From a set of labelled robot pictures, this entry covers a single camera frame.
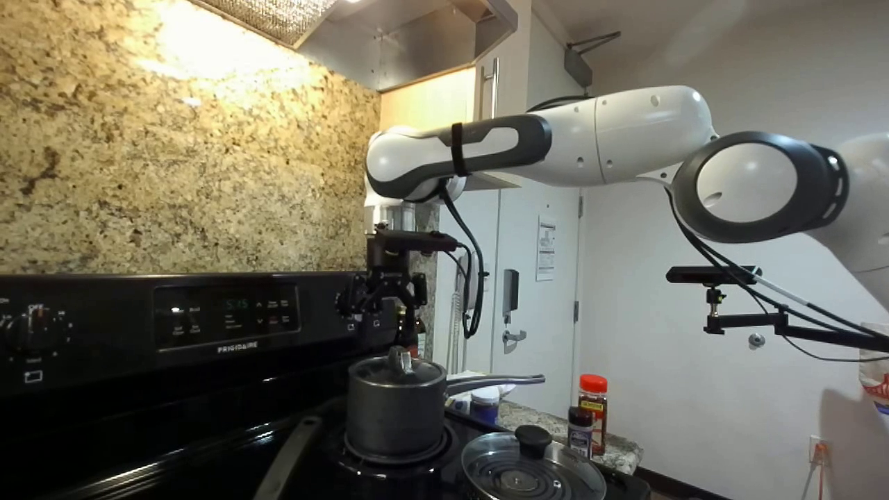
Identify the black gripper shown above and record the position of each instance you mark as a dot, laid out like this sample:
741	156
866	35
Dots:
394	289

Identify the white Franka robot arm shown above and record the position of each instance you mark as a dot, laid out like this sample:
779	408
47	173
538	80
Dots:
630	128

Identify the black stove knob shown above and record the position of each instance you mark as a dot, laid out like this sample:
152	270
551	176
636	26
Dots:
37	328
347	302

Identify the white blue-lid container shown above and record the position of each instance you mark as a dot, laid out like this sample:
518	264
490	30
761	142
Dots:
486	408

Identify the glass lid with black knob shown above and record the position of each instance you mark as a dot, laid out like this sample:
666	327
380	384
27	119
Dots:
518	476

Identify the small black lid spice jar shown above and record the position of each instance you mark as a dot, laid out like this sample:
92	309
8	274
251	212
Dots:
580	434

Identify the red lid spice jar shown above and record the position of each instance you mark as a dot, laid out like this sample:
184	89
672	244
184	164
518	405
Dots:
594	417

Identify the black kitchen stove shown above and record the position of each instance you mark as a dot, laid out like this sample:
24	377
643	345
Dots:
113	417

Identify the black door intercom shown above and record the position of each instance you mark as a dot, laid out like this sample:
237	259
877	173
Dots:
509	295

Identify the white door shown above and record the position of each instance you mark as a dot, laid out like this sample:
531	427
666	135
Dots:
556	335

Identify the white paper sign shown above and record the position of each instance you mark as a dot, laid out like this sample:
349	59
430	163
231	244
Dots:
547	251

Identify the steel range hood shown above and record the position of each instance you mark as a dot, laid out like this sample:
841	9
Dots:
390	45

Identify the grey door closer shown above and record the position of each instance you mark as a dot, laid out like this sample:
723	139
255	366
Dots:
581	59

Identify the pale flat board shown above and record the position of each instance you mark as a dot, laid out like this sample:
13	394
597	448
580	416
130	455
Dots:
862	455

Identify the clear plastic container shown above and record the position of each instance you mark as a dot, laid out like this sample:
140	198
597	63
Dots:
877	380

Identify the wall cabinet with grey door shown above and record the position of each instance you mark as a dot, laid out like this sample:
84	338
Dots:
427	99

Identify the black stereo camera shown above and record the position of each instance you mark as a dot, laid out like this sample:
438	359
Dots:
713	274

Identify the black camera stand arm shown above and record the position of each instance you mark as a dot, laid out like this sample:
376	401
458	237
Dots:
741	323

